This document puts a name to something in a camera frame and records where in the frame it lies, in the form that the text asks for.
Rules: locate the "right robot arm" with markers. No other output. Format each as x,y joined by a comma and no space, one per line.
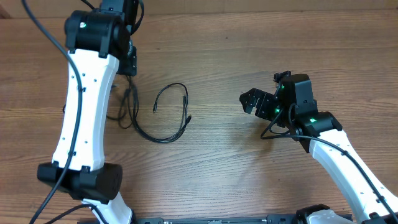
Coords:
293,113

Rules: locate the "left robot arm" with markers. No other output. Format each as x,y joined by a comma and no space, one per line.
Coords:
98,46

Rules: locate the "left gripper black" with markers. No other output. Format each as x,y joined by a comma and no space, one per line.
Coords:
130,68

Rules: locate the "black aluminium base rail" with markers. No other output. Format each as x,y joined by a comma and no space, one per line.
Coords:
269,219

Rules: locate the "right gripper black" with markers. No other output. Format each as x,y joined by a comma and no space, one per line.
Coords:
264,101

